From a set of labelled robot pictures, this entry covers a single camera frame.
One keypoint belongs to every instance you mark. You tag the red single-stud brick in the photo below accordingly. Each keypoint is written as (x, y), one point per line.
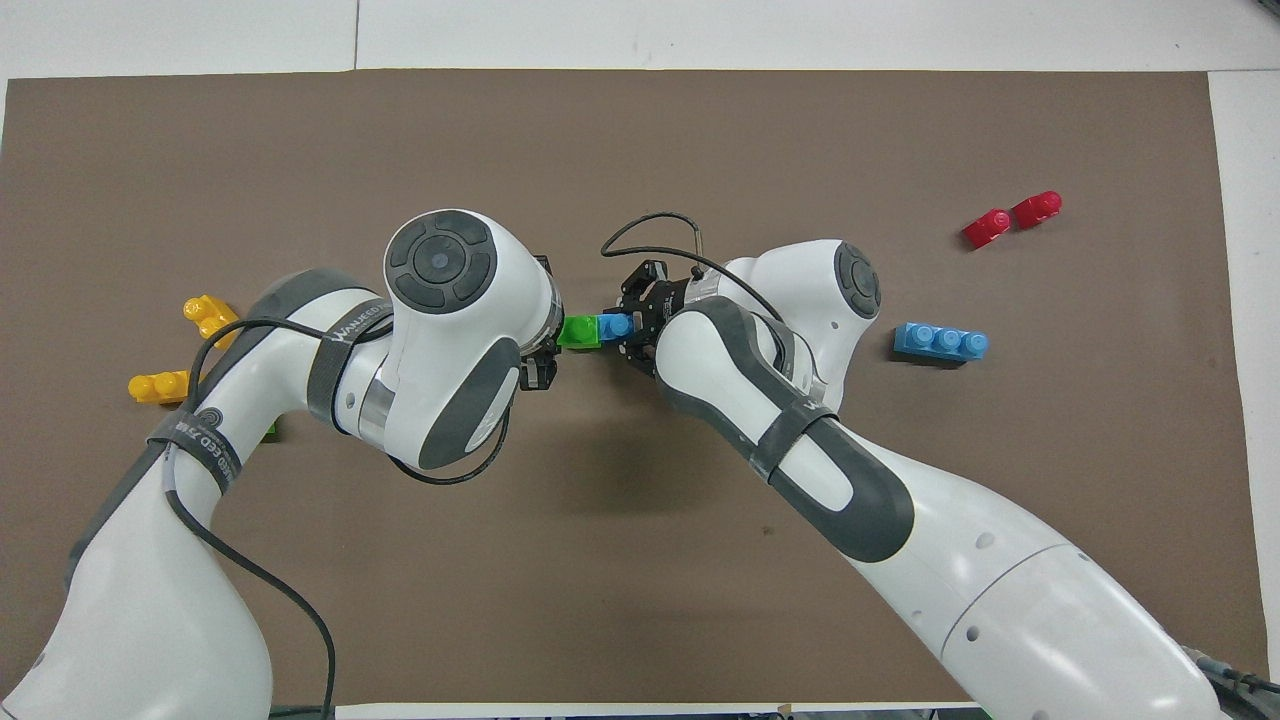
(985, 231)
(1035, 212)

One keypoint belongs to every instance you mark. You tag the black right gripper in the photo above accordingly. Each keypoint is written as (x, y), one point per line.
(675, 295)

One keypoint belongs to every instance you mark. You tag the yellow two-stud brick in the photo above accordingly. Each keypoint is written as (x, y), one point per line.
(158, 387)
(210, 318)

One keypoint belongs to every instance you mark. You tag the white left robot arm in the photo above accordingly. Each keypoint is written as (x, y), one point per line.
(130, 620)

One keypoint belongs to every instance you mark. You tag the brown table mat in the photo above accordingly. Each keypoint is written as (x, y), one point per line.
(600, 150)

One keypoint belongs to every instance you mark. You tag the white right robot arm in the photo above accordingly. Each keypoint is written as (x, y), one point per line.
(1000, 600)

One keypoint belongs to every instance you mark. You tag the blue three-stud brick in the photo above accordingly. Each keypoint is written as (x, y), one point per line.
(612, 328)
(940, 343)

